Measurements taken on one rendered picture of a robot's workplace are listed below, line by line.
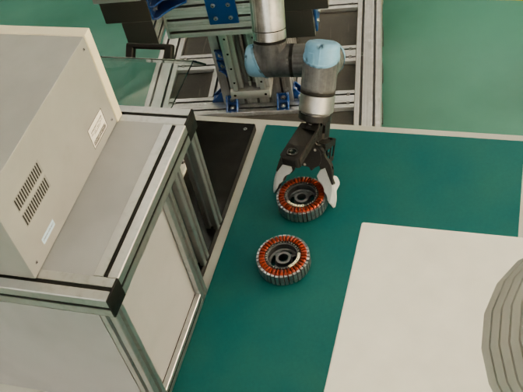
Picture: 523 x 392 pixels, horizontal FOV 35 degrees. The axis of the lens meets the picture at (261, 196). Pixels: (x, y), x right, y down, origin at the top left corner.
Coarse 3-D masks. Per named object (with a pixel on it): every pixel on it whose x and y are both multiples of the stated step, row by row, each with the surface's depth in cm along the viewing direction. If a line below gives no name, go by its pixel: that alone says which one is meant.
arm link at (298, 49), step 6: (336, 42) 184; (294, 48) 181; (300, 48) 180; (342, 48) 184; (294, 54) 180; (300, 54) 180; (342, 54) 181; (294, 60) 180; (300, 60) 180; (342, 60) 180; (294, 66) 180; (300, 66) 180; (342, 66) 183; (294, 72) 182; (300, 72) 181
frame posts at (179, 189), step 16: (192, 144) 160; (192, 160) 163; (176, 176) 153; (192, 176) 167; (208, 176) 170; (176, 192) 156; (208, 192) 170; (192, 208) 163; (208, 208) 174; (192, 224) 163; (208, 224) 178; (192, 240) 167; (208, 256) 174
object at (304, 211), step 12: (288, 180) 184; (300, 180) 183; (312, 180) 182; (288, 192) 181; (300, 192) 181; (312, 192) 182; (324, 192) 180; (288, 204) 178; (300, 204) 180; (312, 204) 177; (324, 204) 178; (288, 216) 179; (300, 216) 177; (312, 216) 178
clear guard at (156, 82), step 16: (112, 64) 176; (128, 64) 175; (144, 64) 174; (160, 64) 173; (176, 64) 172; (192, 64) 178; (112, 80) 172; (128, 80) 171; (144, 80) 170; (160, 80) 169; (176, 80) 169; (128, 96) 167; (144, 96) 167; (160, 96) 166; (176, 96) 165
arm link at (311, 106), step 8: (304, 96) 173; (312, 96) 179; (304, 104) 173; (312, 104) 172; (320, 104) 172; (328, 104) 173; (304, 112) 174; (312, 112) 173; (320, 112) 172; (328, 112) 173
